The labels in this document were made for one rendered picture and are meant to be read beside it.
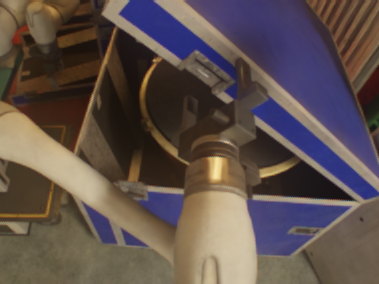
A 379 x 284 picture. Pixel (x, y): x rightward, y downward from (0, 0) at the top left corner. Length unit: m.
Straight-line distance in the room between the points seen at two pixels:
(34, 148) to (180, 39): 0.34
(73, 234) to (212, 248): 1.86
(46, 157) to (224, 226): 0.34
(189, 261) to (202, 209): 0.06
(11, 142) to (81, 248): 1.57
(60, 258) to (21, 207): 0.42
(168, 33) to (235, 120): 0.26
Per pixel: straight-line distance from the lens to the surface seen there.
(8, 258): 2.28
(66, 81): 2.84
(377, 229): 1.68
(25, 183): 2.06
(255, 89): 0.47
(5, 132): 0.65
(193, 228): 0.39
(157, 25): 0.63
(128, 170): 2.12
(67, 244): 2.17
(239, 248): 0.38
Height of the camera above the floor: 2.01
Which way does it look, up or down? 54 degrees down
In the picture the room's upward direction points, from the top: 8 degrees clockwise
